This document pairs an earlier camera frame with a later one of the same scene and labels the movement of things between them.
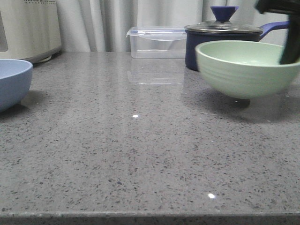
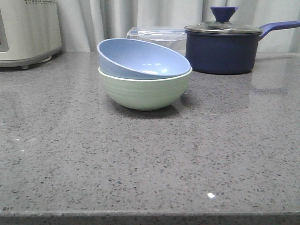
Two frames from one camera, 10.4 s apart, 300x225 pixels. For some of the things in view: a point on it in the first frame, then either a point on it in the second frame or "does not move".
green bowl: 244,69 → 145,94
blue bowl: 15,78 → 131,59
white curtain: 101,26 does not move
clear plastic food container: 154,42 does not move
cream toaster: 32,29 does not move
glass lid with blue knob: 222,14 does not move
